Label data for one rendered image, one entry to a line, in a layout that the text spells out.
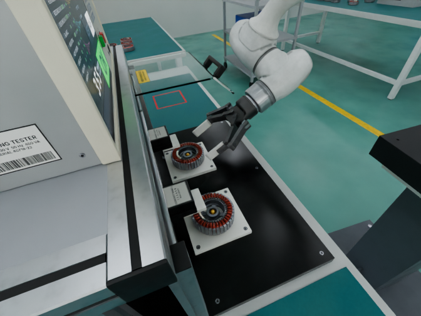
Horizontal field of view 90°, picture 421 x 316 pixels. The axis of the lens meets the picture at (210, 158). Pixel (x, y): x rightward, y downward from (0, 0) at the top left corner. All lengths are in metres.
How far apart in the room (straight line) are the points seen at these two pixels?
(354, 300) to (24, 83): 0.63
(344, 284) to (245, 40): 0.69
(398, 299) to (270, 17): 1.39
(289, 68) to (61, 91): 0.59
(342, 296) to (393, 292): 0.96
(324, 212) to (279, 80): 1.14
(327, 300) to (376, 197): 1.38
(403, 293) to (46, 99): 1.57
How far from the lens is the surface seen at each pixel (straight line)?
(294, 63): 0.70
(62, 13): 0.27
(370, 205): 1.82
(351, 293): 0.60
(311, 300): 0.57
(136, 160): 0.26
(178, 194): 0.46
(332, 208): 1.68
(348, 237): 1.58
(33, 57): 0.23
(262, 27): 0.73
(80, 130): 0.25
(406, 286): 1.59
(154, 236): 0.19
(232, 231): 0.56
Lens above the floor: 1.28
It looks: 43 degrees down
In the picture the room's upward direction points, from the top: 5 degrees counter-clockwise
